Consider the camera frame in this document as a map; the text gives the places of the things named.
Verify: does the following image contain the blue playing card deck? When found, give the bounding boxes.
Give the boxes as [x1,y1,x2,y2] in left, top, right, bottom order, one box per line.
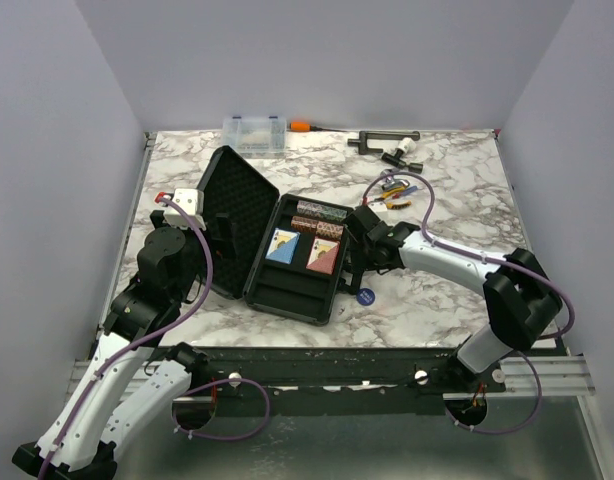
[265,228,300,265]

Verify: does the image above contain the black foam-lined poker case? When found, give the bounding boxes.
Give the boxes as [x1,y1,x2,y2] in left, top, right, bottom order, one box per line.
[197,146,362,326]

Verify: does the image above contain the red playing card deck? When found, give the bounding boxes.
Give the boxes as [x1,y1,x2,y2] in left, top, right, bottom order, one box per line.
[306,237,339,275]

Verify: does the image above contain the peach blue poker chip stack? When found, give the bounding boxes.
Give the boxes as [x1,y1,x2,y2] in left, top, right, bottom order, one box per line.
[316,221,344,240]

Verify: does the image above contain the orange black poker chip stack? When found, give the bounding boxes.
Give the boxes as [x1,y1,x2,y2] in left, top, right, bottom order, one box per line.
[291,216,319,234]

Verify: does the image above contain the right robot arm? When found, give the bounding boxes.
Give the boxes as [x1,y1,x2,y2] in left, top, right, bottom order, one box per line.
[345,205,563,392]

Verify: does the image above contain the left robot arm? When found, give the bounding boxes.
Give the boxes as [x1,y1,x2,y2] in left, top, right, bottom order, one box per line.
[12,211,216,479]

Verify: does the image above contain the blue small blind button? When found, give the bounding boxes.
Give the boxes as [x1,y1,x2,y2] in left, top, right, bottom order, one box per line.
[356,288,376,306]

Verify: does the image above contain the green chip stack in case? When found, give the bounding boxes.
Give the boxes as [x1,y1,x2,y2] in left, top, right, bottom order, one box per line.
[320,206,348,222]

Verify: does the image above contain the chrome metal fitting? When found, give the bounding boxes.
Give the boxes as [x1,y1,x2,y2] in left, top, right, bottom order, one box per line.
[381,169,410,191]

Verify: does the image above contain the blue chip stack in case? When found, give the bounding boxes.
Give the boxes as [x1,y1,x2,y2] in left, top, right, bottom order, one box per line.
[297,200,323,217]

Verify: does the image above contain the clear plastic organizer box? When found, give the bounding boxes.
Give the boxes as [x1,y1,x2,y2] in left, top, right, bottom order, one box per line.
[221,116,287,158]

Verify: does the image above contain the black metal clamp tool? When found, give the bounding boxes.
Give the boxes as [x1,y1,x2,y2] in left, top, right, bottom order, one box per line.
[347,130,421,155]

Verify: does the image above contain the black white cylinder tool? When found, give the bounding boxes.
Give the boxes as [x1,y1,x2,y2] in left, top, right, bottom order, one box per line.
[381,137,424,174]

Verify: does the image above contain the yellow handled needle-nose pliers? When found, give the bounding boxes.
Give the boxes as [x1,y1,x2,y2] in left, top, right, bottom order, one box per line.
[371,187,411,210]

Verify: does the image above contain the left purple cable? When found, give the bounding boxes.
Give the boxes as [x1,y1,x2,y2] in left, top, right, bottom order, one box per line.
[36,194,271,480]

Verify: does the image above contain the purple cable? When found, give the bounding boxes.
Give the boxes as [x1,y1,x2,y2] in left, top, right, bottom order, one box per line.
[362,170,577,436]
[36,194,271,480]

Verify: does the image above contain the orange handled screwdriver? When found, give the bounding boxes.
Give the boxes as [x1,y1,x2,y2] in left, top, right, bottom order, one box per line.
[288,121,344,133]

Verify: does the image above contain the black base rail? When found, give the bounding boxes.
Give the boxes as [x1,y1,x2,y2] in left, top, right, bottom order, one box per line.
[86,342,508,419]

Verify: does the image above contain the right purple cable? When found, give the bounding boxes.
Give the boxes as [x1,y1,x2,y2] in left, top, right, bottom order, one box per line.
[362,170,577,436]

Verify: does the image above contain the aluminium extrusion frame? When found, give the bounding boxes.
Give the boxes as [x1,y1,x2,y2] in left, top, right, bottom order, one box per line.
[501,356,596,397]

